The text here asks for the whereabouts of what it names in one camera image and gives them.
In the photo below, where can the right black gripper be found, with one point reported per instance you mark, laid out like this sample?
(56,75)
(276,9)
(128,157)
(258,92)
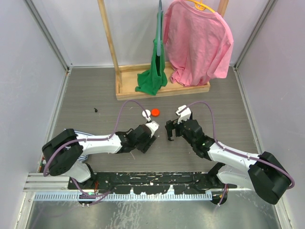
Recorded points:
(171,125)

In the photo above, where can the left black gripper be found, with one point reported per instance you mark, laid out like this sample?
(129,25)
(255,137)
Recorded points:
(148,141)

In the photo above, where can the orange earbud case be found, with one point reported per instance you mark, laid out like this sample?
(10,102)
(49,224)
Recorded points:
(155,112)

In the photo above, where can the white earbud case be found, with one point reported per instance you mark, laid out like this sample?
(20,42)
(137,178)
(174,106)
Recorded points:
(146,113)

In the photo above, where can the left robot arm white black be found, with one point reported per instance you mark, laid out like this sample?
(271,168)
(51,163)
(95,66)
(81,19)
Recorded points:
(62,153)

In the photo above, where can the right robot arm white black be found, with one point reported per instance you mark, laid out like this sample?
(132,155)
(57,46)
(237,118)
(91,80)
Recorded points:
(261,173)

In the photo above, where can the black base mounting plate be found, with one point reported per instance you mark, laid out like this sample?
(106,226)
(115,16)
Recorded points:
(153,182)

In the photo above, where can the green tank top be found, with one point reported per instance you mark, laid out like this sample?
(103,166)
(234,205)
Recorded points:
(153,79)

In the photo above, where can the blue white striped cloth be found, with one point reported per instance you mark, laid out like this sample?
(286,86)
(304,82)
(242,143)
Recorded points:
(80,134)

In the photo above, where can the wooden clothes rack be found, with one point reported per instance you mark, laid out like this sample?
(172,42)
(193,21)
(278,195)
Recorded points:
(126,75)

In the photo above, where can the pink t-shirt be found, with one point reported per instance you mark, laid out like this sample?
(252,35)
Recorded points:
(198,44)

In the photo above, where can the grey-blue clothes hanger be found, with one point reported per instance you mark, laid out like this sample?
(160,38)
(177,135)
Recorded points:
(159,28)

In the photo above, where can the yellow clothes hanger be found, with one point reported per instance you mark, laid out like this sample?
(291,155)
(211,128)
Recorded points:
(200,6)

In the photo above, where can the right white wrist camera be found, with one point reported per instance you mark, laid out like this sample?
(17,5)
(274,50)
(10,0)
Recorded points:
(183,113)

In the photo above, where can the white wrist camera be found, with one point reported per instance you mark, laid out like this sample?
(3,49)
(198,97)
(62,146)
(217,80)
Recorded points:
(153,126)
(183,113)

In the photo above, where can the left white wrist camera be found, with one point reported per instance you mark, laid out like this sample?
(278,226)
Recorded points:
(153,126)

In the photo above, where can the grey slotted cable duct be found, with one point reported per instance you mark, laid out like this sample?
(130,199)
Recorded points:
(78,196)

